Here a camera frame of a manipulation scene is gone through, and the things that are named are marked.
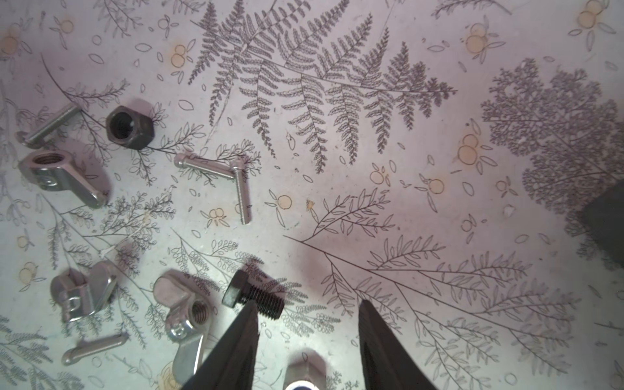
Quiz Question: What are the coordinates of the silver screw long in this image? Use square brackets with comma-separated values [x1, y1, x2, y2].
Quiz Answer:
[15, 102, 81, 150]

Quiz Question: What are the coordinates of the silver wing nut middle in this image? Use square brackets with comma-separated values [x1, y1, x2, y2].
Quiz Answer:
[50, 260, 117, 323]

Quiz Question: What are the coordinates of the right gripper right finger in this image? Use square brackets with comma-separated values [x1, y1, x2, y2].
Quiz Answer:
[358, 300, 436, 389]

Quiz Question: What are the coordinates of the black hex nut far left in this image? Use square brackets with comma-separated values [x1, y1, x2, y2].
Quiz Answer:
[106, 106, 154, 150]

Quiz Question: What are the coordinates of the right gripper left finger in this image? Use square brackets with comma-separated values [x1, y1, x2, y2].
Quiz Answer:
[182, 301, 259, 390]

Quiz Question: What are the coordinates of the silver screw pair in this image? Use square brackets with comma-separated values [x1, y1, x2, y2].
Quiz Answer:
[174, 154, 251, 225]

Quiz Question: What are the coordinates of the grey plastic compartment box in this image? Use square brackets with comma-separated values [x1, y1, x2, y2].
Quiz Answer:
[578, 181, 623, 270]

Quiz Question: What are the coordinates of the silver cap nut left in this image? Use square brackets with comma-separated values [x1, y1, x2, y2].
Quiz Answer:
[283, 354, 328, 390]

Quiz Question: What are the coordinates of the silver wing nut left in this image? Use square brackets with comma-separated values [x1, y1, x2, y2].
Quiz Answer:
[18, 150, 107, 209]

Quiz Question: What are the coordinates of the silver screw lower left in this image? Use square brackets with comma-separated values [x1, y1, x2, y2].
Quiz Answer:
[61, 334, 128, 366]

